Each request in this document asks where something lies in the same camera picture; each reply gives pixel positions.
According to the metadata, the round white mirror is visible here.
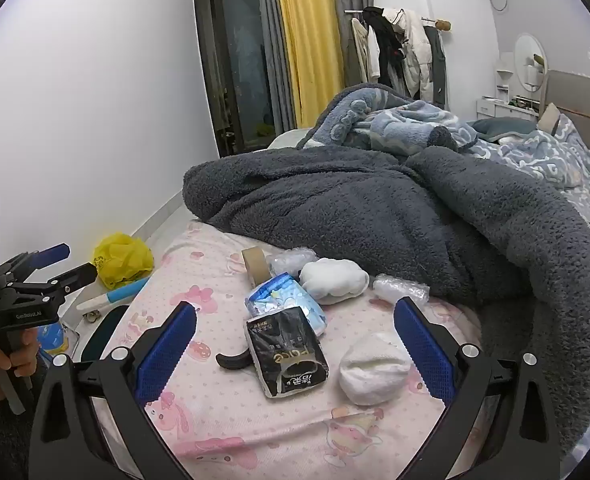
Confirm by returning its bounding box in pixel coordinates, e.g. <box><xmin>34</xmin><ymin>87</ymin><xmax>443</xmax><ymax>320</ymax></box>
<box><xmin>514</xmin><ymin>33</ymin><xmax>547</xmax><ymax>93</ymax></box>

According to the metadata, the blue tissue pack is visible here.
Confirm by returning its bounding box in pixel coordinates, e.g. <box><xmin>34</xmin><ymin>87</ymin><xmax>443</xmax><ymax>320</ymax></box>
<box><xmin>245</xmin><ymin>272</ymin><xmax>327</xmax><ymax>336</ymax></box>

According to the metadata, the white jacket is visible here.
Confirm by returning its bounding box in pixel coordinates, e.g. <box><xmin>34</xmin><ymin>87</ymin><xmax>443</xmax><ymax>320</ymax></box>
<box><xmin>382</xmin><ymin>8</ymin><xmax>433</xmax><ymax>101</ymax></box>

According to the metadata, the dark green garment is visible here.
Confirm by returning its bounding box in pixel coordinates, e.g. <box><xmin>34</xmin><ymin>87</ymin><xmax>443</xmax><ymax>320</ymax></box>
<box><xmin>422</xmin><ymin>25</ymin><xmax>448</xmax><ymax>108</ymax></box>

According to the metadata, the blue snack bag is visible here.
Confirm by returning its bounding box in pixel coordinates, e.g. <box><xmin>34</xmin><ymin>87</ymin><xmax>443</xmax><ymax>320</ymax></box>
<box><xmin>37</xmin><ymin>320</ymin><xmax>70</xmax><ymax>356</ymax></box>

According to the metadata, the pink printed bedsheet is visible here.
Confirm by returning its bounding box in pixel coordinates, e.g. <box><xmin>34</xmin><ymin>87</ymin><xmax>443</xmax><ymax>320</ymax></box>
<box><xmin>92</xmin><ymin>217</ymin><xmax>483</xmax><ymax>480</ymax></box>

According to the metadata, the dark glass balcony door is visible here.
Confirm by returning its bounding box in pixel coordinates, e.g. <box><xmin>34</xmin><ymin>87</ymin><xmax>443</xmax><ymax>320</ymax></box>
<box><xmin>193</xmin><ymin>0</ymin><xmax>288</xmax><ymax>158</ymax></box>

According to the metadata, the dark grey fleece blanket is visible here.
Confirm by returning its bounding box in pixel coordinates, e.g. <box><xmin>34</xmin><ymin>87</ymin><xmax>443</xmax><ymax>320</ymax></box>
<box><xmin>182</xmin><ymin>146</ymin><xmax>590</xmax><ymax>461</ymax></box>

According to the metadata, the dark teal trash bin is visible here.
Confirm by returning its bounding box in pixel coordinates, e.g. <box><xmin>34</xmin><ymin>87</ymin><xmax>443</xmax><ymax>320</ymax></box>
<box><xmin>77</xmin><ymin>304</ymin><xmax>130</xmax><ymax>361</ymax></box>

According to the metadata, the beige bed headboard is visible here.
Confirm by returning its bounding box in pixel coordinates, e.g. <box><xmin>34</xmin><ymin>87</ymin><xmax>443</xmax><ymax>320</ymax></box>
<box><xmin>542</xmin><ymin>70</ymin><xmax>590</xmax><ymax>151</ymax></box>

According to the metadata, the dark blue pillow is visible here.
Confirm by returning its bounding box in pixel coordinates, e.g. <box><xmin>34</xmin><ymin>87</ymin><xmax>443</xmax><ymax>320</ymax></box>
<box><xmin>468</xmin><ymin>117</ymin><xmax>536</xmax><ymax>138</ymax></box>

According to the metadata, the clear bubble wrap piece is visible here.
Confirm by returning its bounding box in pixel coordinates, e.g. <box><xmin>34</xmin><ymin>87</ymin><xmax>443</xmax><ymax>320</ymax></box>
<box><xmin>266</xmin><ymin>249</ymin><xmax>318</xmax><ymax>281</ymax></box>
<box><xmin>373</xmin><ymin>273</ymin><xmax>431</xmax><ymax>306</ymax></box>

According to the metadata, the white wall shelf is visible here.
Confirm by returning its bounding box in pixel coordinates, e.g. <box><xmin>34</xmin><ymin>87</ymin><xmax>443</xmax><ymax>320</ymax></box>
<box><xmin>495</xmin><ymin>55</ymin><xmax>514</xmax><ymax>96</ymax></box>

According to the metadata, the white dresser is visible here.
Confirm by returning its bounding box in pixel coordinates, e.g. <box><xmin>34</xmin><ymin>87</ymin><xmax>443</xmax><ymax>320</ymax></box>
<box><xmin>476</xmin><ymin>95</ymin><xmax>541</xmax><ymax>122</ymax></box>

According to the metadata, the clothes rack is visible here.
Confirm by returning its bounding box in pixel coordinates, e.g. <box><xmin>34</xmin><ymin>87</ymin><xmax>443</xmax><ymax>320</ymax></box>
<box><xmin>345</xmin><ymin>7</ymin><xmax>451</xmax><ymax>31</ymax></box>

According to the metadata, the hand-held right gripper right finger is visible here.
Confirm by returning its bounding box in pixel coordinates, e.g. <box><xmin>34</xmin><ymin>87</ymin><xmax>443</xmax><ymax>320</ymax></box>
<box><xmin>393</xmin><ymin>296</ymin><xmax>561</xmax><ymax>480</ymax></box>

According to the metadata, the blue white patterned quilt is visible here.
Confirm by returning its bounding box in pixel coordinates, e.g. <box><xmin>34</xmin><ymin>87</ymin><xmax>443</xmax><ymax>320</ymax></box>
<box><xmin>468</xmin><ymin>112</ymin><xmax>590</xmax><ymax>238</ymax></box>

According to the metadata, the brown cardboard tape roll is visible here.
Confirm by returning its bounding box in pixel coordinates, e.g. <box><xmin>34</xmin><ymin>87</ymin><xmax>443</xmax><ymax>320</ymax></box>
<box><xmin>241</xmin><ymin>247</ymin><xmax>271</xmax><ymax>286</ymax></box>

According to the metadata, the yellow plastic bag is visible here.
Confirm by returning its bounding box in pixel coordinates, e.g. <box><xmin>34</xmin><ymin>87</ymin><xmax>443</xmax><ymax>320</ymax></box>
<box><xmin>93</xmin><ymin>232</ymin><xmax>155</xmax><ymax>290</ymax></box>

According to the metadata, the yellow curtain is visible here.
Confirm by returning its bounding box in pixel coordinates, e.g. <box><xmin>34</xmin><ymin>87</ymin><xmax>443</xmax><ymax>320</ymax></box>
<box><xmin>273</xmin><ymin>0</ymin><xmax>346</xmax><ymax>128</ymax></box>

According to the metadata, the tan cushion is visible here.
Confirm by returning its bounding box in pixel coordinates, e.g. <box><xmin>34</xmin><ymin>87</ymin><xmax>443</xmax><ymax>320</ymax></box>
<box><xmin>538</xmin><ymin>102</ymin><xmax>561</xmax><ymax>133</ymax></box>

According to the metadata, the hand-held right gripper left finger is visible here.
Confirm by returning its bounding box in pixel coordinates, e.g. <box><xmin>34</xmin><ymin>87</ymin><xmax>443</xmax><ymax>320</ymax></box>
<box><xmin>29</xmin><ymin>301</ymin><xmax>198</xmax><ymax>480</ymax></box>

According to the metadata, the black curved plastic hook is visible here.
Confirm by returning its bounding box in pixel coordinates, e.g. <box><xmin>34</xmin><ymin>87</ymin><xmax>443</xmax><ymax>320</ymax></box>
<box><xmin>215</xmin><ymin>347</ymin><xmax>252</xmax><ymax>371</ymax></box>

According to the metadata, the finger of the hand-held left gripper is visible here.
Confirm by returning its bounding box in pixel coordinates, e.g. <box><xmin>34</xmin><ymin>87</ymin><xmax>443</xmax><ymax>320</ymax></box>
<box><xmin>50</xmin><ymin>262</ymin><xmax>98</xmax><ymax>297</ymax></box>
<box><xmin>22</xmin><ymin>243</ymin><xmax>70</xmax><ymax>268</ymax></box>

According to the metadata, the black garment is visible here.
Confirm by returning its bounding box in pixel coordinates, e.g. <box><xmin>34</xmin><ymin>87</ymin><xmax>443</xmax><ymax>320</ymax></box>
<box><xmin>362</xmin><ymin>6</ymin><xmax>406</xmax><ymax>88</ymax></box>

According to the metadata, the white sock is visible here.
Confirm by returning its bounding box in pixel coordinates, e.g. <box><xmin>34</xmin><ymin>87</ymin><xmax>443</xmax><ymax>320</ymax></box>
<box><xmin>338</xmin><ymin>332</ymin><xmax>413</xmax><ymax>407</ymax></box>
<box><xmin>299</xmin><ymin>258</ymin><xmax>371</xmax><ymax>306</ymax></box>

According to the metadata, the blue plush grabber toy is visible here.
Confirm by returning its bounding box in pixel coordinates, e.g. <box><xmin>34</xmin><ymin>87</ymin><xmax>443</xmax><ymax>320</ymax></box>
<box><xmin>76</xmin><ymin>276</ymin><xmax>152</xmax><ymax>313</ymax></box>

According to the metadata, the blue plush blanket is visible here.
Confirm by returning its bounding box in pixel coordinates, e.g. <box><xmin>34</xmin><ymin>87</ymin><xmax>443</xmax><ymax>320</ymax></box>
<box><xmin>295</xmin><ymin>82</ymin><xmax>481</xmax><ymax>157</ymax></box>

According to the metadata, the black snack packet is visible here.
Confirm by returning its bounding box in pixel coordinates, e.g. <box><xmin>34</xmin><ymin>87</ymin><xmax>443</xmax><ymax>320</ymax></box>
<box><xmin>246</xmin><ymin>306</ymin><xmax>330</xmax><ymax>400</ymax></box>

